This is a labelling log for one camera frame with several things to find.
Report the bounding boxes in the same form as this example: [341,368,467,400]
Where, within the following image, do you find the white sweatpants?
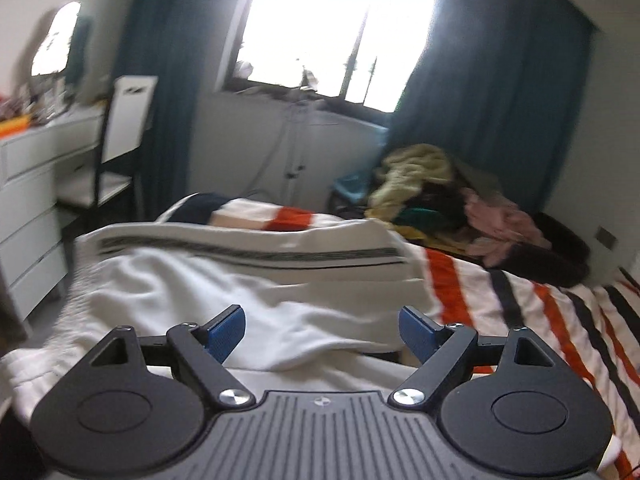
[1,220,439,420]

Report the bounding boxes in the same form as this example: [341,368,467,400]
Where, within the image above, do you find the pink garment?
[461,188,551,268]

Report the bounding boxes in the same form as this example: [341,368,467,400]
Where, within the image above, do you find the dark armchair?
[497,211,590,287]

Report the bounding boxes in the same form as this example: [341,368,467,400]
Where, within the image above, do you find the striped bed blanket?
[156,193,639,479]

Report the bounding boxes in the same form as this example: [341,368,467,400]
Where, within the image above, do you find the olive green garment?
[452,157,502,198]

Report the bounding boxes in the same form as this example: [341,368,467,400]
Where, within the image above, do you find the white dresser desk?
[1,106,103,320]

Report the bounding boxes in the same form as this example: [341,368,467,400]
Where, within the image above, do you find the right teal curtain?
[385,0,594,211]

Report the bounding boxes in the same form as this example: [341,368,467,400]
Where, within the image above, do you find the teal curtain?
[113,0,234,219]
[385,0,594,211]

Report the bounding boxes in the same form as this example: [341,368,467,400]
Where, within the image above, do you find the white garment steamer stand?
[278,62,321,201]

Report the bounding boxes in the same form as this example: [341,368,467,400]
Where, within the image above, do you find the orange tray on desk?
[0,115,30,139]

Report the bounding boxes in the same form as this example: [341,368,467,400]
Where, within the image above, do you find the left teal curtain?
[113,0,234,219]

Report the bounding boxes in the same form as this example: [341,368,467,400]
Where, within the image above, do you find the lit vanity mirror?
[30,1,81,77]

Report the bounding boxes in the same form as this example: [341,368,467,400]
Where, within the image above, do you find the dark wall switch plate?
[594,226,617,250]

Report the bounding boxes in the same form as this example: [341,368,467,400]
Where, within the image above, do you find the white chair black frame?
[54,74,158,221]

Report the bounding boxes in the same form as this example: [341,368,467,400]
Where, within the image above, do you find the window with dark frame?
[232,0,436,113]

